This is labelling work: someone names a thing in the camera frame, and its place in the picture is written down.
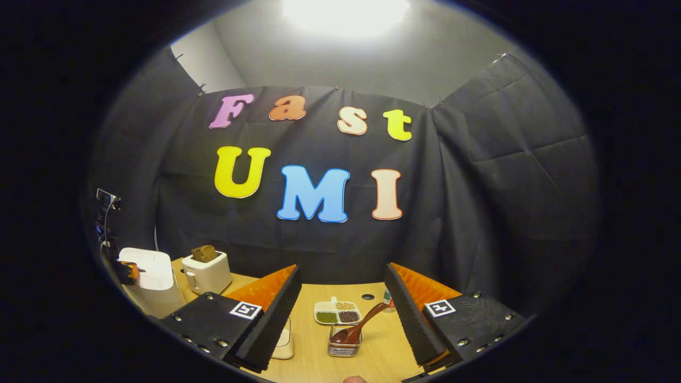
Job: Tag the ceiling light panel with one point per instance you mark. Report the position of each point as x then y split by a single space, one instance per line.
346 13

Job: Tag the brown bread slice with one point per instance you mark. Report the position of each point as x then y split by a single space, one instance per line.
204 253

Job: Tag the brown wooden spoon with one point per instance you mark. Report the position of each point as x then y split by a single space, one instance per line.
346 334

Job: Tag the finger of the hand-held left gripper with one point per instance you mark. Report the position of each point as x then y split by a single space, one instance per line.
130 273

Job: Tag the white rice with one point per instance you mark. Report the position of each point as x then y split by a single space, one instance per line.
283 343

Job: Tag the white rice cooker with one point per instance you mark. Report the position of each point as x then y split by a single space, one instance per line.
154 292

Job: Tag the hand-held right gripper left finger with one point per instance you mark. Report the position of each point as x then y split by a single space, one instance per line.
276 324

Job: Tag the clear water bottle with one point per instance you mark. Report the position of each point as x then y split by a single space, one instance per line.
388 300

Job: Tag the white toaster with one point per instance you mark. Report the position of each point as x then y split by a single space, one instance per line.
210 276

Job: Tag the clear plastic box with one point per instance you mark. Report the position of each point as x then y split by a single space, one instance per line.
284 340

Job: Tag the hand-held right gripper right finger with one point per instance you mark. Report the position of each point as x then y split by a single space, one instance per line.
412 324

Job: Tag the white divided grain dish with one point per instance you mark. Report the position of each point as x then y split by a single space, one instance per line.
325 308

